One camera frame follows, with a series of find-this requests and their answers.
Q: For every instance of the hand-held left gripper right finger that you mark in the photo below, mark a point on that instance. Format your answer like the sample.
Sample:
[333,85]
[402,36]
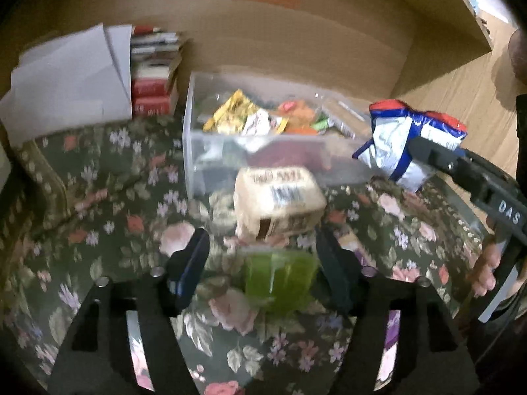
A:
[334,265]

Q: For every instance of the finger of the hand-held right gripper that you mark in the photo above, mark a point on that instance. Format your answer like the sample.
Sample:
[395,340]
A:
[432,154]

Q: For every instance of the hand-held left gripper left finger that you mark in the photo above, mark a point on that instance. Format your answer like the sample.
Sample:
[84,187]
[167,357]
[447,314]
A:
[193,255]

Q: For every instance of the blue white orange snack bag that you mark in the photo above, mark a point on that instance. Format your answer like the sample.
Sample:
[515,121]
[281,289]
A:
[407,140]

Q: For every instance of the green jelly cup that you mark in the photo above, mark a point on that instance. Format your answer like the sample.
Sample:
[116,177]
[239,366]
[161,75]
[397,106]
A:
[282,282]

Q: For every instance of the beige cake packet with barcode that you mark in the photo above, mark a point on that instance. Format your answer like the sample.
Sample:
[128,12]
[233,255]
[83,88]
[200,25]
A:
[280,201]

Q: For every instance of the pale long biscuit packet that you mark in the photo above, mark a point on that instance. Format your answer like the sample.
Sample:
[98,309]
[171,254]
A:
[346,115]

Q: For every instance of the clear plastic storage box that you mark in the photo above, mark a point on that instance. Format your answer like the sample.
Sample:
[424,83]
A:
[271,144]

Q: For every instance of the orange bread packet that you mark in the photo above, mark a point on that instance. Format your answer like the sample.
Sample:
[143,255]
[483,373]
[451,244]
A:
[300,116]

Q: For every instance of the yellow snack packet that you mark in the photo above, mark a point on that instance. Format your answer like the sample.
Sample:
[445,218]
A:
[230,113]

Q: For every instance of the person's right hand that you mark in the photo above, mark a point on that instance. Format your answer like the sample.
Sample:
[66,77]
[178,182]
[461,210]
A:
[486,269]

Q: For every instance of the purple snack packet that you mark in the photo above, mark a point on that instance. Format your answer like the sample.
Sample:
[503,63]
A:
[391,329]

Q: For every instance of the floral tablecloth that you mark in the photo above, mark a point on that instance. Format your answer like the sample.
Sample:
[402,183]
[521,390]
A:
[103,197]

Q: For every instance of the wooden shelf board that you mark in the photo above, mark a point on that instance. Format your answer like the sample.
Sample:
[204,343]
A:
[465,12]

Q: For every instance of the stack of small books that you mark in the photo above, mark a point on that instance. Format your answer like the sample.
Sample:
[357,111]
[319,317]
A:
[154,70]

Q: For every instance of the white paper sheets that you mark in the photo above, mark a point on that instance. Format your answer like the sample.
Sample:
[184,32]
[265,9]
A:
[70,82]

